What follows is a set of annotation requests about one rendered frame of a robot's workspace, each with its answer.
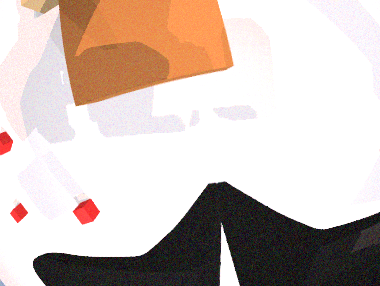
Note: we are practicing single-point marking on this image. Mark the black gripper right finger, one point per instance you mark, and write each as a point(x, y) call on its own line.
point(272, 249)

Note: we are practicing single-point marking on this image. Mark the red cube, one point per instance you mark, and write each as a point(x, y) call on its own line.
point(19, 212)
point(86, 212)
point(5, 143)

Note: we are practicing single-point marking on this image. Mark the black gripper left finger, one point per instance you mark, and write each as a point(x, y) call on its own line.
point(189, 255)

